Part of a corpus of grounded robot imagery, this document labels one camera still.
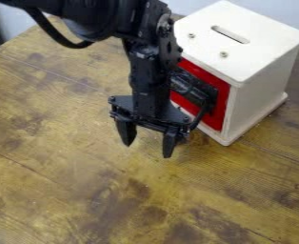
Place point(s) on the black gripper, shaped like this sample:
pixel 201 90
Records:
pixel 149 107

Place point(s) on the red drawer front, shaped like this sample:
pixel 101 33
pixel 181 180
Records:
pixel 214 119

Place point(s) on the black drawer handle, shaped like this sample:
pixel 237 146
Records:
pixel 197 91

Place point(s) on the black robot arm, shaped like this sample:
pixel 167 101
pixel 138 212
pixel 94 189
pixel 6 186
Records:
pixel 77 23

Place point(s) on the white wooden box cabinet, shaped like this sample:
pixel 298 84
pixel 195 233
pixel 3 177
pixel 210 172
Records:
pixel 249 50

